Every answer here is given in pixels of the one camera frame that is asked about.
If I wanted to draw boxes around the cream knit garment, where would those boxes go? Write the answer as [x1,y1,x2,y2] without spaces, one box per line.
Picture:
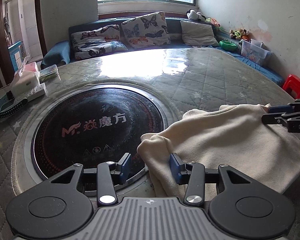
[137,104,300,198]

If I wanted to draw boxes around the red plastic stool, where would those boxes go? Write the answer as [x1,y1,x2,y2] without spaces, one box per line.
[282,74,300,99]

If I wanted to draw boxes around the black round induction cooktop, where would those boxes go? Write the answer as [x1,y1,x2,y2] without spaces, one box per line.
[32,87,165,179]

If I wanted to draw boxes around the clear plastic storage box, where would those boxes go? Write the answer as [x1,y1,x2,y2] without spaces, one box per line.
[241,39,272,67]

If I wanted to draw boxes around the small colourful plush toys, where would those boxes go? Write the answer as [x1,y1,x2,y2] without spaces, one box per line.
[229,28,250,41]

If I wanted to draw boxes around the green plastic bowl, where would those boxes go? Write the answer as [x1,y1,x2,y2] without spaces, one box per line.
[219,41,237,51]

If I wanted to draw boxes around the grey quilted star table cover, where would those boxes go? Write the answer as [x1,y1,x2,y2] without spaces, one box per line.
[0,48,300,239]

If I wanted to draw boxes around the white power strip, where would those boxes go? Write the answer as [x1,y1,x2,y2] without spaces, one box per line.
[15,83,46,102]

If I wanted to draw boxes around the green card box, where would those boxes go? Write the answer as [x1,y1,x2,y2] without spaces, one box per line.
[39,64,59,83]

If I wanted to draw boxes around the grey plain cushion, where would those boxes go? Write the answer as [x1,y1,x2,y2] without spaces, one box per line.
[180,21,219,47]

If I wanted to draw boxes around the pink white tissue box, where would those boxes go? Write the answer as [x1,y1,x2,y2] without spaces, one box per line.
[10,62,40,98]

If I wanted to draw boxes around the teal smart watch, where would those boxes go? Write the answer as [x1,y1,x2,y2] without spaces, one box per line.
[0,96,28,119]

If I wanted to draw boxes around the blue corner sofa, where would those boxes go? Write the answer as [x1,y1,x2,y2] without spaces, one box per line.
[40,16,285,87]

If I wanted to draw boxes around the flat butterfly print pillow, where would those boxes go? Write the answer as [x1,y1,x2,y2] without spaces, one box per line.
[70,24,128,60]

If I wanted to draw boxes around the black white plush toy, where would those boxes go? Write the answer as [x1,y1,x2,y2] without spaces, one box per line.
[186,9,206,22]

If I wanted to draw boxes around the upright butterfly print pillow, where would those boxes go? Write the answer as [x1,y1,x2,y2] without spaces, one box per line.
[121,11,171,49]

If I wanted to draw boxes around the blue white small cabinet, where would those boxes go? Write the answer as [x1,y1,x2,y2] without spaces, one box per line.
[8,41,23,72]

